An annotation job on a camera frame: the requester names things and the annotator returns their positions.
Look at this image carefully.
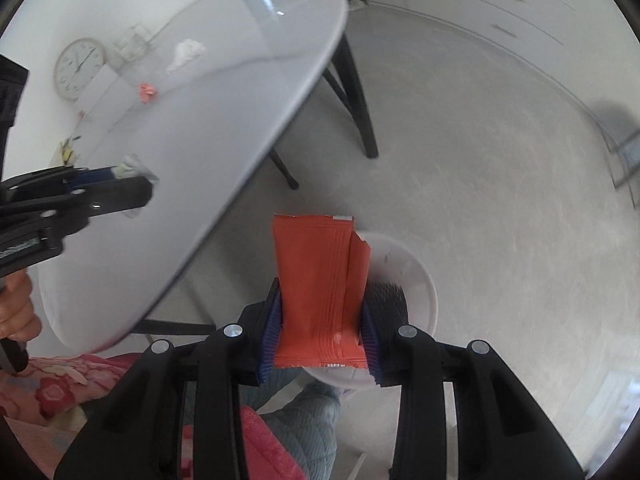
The white drawer cabinet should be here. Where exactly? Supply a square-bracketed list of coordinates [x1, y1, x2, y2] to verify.
[370, 0, 606, 91]

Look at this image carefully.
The round white clock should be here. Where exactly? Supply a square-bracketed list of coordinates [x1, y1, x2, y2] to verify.
[54, 37, 107, 100]

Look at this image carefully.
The clear crumpled plastic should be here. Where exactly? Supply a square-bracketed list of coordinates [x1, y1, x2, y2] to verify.
[117, 22, 153, 61]

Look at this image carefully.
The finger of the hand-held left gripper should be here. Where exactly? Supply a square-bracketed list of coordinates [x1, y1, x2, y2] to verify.
[0, 166, 119, 193]
[47, 176, 154, 233]

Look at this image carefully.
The thin black table leg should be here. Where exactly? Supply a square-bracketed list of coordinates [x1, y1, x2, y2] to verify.
[269, 147, 301, 191]

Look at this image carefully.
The white crumpled wrapper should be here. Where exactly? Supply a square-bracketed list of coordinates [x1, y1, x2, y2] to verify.
[166, 39, 207, 72]

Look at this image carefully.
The thick black table leg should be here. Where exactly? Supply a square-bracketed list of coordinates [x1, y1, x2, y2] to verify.
[322, 35, 379, 159]

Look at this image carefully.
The white plastic waste bin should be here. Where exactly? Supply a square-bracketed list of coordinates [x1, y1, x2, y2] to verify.
[305, 230, 440, 391]

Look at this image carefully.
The teal quilted trouser leg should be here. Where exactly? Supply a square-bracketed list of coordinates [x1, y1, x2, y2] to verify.
[240, 380, 342, 480]

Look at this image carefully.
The person's left hand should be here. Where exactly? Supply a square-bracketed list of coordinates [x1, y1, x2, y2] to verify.
[0, 270, 42, 342]

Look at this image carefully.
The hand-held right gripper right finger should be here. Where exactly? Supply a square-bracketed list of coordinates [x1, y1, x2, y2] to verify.
[361, 282, 586, 480]

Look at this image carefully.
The pale green clear wrapper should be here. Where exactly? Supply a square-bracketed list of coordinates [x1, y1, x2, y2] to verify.
[115, 154, 160, 186]

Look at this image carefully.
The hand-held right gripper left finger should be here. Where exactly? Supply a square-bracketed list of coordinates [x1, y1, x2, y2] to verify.
[54, 277, 286, 480]

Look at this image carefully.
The pink floral garment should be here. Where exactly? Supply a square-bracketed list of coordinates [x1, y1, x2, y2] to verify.
[0, 352, 307, 480]

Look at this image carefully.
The orange-red packet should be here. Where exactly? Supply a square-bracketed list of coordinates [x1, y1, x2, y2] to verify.
[271, 213, 373, 370]

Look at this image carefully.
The small yellow wrapper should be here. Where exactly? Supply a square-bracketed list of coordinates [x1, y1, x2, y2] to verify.
[59, 135, 82, 166]

